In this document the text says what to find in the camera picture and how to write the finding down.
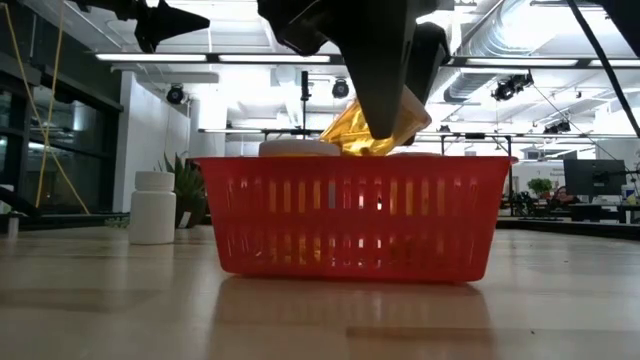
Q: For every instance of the dark background desk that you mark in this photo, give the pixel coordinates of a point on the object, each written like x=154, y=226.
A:
x=600, y=211

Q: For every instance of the white plastic bottle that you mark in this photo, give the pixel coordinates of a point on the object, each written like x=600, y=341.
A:
x=152, y=210

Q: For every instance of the black vertical pole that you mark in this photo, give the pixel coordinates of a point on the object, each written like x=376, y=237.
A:
x=304, y=100

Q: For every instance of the black ceiling spotlight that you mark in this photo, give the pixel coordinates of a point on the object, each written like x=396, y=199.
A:
x=510, y=87
x=175, y=94
x=557, y=127
x=340, y=88

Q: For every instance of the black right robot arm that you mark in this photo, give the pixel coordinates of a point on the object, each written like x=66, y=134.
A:
x=629, y=20

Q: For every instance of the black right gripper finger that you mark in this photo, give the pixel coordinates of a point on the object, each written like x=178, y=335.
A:
x=382, y=85
x=431, y=55

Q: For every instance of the long ceiling light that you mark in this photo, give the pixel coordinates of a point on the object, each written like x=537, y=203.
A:
x=522, y=62
x=274, y=58
x=150, y=57
x=615, y=63

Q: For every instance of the green succulent plant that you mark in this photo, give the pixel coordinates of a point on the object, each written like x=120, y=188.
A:
x=191, y=192

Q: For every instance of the black computer monitor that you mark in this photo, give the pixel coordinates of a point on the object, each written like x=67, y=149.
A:
x=595, y=177

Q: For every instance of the silver ventilation duct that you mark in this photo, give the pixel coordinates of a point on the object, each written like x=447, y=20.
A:
x=475, y=55

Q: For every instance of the red plastic slotted basket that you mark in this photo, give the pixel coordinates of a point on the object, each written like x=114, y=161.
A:
x=350, y=220

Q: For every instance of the small white cylinder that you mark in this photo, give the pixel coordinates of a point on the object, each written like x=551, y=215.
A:
x=12, y=225

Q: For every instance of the person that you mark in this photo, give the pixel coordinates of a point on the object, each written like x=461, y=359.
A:
x=562, y=195

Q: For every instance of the green potted background plant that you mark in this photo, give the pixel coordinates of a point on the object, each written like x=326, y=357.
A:
x=540, y=186

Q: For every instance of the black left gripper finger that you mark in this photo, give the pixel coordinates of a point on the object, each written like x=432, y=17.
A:
x=160, y=22

